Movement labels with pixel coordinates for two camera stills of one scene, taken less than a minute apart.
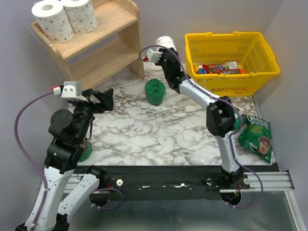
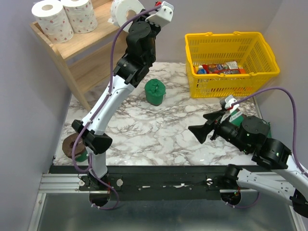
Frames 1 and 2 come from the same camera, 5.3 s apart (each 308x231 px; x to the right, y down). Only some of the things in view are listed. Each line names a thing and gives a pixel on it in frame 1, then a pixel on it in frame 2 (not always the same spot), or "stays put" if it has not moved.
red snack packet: x=228 y=68 stays put
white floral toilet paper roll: x=54 y=20 stays put
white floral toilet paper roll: x=81 y=15 stays put
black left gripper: x=106 y=98 to x=155 y=28
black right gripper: x=164 y=50 to x=200 y=131
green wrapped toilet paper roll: x=155 y=90 stays put
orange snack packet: x=242 y=70 stays put
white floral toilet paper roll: x=165 y=41 to x=119 y=9
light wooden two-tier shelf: x=114 y=46 stays put
